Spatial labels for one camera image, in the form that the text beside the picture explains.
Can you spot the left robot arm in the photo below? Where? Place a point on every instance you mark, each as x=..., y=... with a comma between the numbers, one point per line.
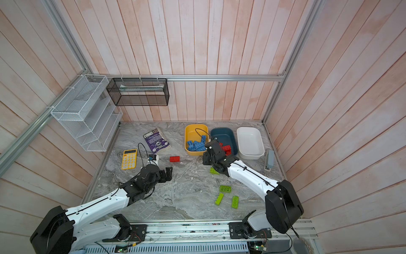
x=64, y=230

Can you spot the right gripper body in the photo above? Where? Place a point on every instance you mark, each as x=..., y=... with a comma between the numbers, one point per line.
x=207, y=160

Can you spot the yellow plastic bin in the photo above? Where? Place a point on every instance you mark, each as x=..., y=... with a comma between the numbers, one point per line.
x=194, y=132

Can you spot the teal plastic bin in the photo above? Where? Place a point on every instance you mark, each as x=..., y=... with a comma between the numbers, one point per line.
x=226, y=137

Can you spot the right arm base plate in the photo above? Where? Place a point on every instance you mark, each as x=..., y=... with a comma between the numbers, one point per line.
x=242, y=230

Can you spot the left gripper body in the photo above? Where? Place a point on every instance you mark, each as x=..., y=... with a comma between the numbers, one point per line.
x=161, y=178

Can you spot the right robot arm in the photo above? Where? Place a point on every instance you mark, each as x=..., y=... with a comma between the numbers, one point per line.
x=282, y=205

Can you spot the black mesh basket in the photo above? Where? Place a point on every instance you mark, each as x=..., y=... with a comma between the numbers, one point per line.
x=139, y=91

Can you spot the white wire shelf rack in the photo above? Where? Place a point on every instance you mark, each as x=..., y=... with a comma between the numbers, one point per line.
x=87, y=114

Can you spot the red lego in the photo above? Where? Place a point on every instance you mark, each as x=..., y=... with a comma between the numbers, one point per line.
x=175, y=159

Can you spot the white plastic bin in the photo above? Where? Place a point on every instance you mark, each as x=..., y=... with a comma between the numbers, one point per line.
x=250, y=143

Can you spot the yellow calculator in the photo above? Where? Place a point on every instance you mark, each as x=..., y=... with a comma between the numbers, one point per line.
x=129, y=159

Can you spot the purple paperback book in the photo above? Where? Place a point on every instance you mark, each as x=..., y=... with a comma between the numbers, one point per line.
x=156, y=141

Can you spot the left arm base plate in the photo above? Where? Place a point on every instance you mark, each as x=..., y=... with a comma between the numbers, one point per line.
x=135, y=233

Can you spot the grey stapler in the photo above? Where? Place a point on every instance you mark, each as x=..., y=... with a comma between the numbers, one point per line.
x=269, y=161

